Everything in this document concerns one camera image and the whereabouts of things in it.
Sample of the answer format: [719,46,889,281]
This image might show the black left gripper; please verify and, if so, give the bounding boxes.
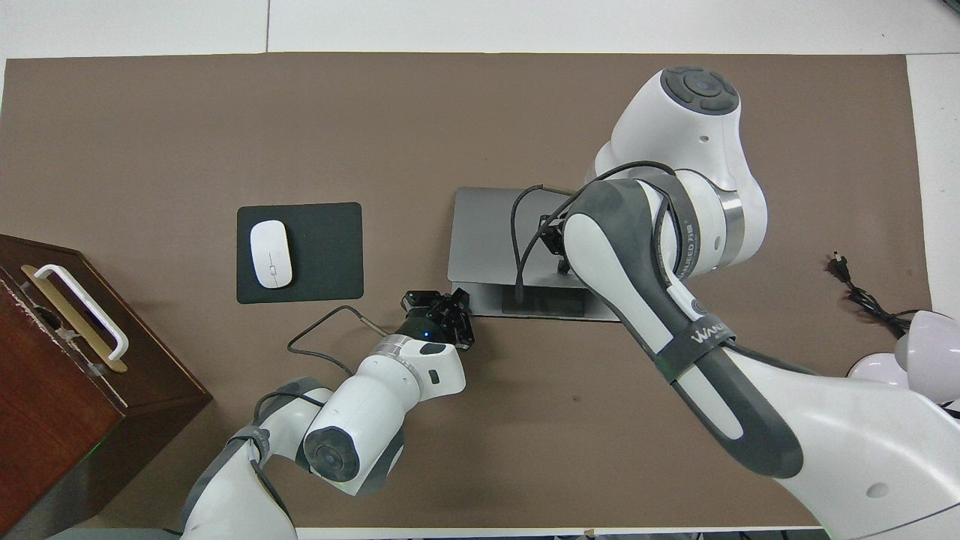
[394,214,571,352]

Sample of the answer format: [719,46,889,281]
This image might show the white desk lamp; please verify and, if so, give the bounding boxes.
[847,309,960,410]

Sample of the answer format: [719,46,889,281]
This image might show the grey laptop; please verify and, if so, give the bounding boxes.
[448,187,623,322]

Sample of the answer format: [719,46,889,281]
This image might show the brown paper table mat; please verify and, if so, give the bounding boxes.
[0,51,955,530]

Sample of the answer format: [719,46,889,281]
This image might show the gold handle plate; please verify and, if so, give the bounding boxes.
[20,264,128,374]

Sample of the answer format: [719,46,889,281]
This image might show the dark wooden box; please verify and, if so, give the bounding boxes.
[0,234,214,540]

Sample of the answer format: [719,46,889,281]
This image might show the white computer mouse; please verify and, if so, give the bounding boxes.
[249,219,294,290]

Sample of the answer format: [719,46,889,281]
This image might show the white box handle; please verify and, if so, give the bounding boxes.
[34,263,130,361]

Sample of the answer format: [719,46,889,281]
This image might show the black lamp power cable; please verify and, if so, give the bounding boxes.
[829,253,912,338]

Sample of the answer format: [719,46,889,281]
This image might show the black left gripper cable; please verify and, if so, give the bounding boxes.
[250,304,391,481]

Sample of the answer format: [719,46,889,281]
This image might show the black mouse pad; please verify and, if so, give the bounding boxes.
[236,202,365,305]

